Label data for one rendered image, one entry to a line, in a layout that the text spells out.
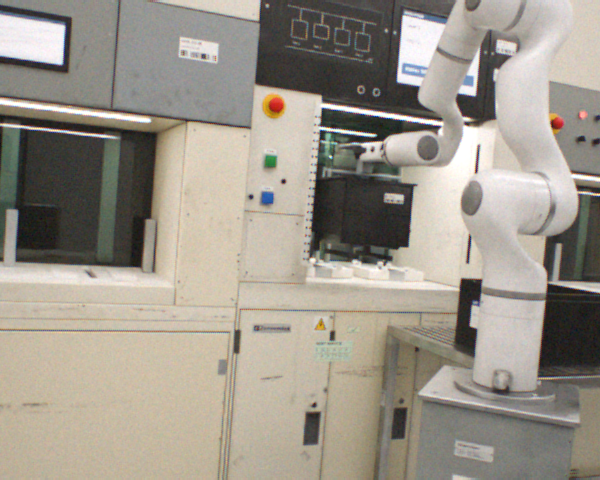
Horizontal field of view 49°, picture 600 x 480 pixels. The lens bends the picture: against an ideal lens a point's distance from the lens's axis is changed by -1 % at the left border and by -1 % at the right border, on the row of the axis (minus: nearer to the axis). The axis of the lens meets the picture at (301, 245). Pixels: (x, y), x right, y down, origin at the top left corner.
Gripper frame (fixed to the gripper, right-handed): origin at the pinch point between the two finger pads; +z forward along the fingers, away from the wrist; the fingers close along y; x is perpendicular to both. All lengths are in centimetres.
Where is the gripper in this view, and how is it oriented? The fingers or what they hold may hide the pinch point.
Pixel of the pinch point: (365, 154)
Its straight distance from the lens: 191.4
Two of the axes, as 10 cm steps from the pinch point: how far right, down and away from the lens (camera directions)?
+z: -3.9, -0.8, 9.2
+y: 9.2, 0.6, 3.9
